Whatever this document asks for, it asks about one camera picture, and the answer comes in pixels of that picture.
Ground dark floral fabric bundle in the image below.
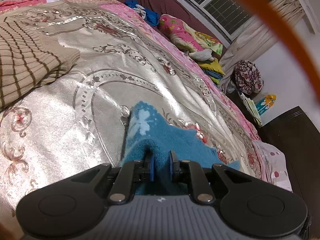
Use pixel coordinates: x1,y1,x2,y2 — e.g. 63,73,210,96
234,60,264,95

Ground grey white plush cloth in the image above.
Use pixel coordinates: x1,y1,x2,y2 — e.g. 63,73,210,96
189,49,214,62

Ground yellow blue cartoon bag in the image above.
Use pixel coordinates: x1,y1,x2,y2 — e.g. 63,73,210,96
255,94,277,115

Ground silver pink floral bedspread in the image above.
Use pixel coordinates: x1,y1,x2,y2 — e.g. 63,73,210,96
1,0,262,230

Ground white pillow red dots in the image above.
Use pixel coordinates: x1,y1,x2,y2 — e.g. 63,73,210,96
253,140,292,192

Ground orange cable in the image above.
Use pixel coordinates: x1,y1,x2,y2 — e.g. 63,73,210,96
220,0,320,111

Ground right beige curtain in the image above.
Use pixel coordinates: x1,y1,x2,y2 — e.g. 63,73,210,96
219,0,305,92

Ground blue fuzzy sweater white flowers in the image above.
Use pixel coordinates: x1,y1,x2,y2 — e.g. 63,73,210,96
120,100,242,196

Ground yellow folded cloth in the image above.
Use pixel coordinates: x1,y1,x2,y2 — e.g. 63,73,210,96
197,58,225,76

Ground blue clothes pile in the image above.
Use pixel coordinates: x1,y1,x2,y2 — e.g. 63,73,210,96
124,0,160,27

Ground window with metal grille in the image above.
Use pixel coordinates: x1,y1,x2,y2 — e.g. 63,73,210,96
188,0,251,40

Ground pink yellow floral blanket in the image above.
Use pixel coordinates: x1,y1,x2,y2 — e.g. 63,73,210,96
159,14,223,57

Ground stack of papers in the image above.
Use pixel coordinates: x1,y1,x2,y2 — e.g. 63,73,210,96
239,93,263,127

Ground beige striped knit sweater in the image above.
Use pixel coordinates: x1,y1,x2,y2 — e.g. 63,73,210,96
1,21,80,109

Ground dark wooden furniture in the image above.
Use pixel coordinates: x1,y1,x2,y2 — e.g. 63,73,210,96
258,106,320,238

